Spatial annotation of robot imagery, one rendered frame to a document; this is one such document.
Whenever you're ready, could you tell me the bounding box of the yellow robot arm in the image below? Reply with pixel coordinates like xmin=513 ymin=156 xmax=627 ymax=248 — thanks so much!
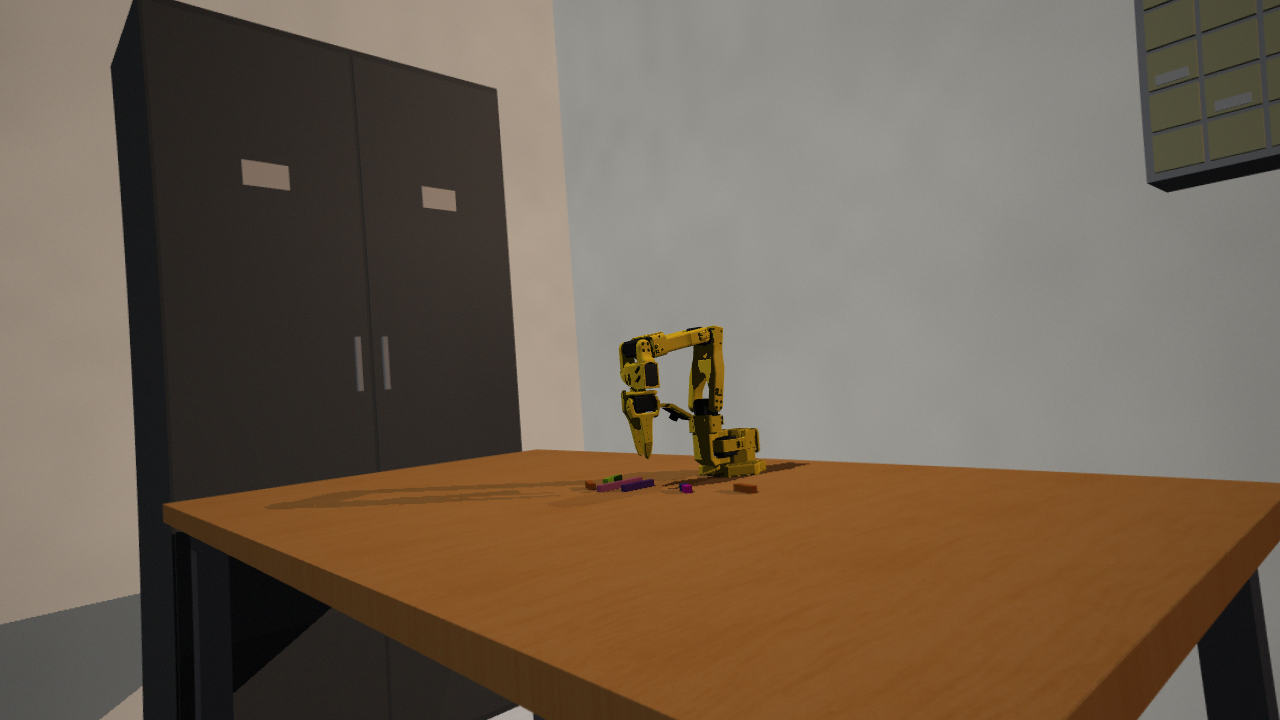
xmin=620 ymin=325 xmax=765 ymax=477

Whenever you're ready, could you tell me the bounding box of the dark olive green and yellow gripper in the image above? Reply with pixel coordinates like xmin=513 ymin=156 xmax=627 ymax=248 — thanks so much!
xmin=621 ymin=388 xmax=692 ymax=459

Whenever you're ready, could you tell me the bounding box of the pink rod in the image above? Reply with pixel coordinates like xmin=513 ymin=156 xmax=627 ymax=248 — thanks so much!
xmin=596 ymin=477 xmax=643 ymax=492

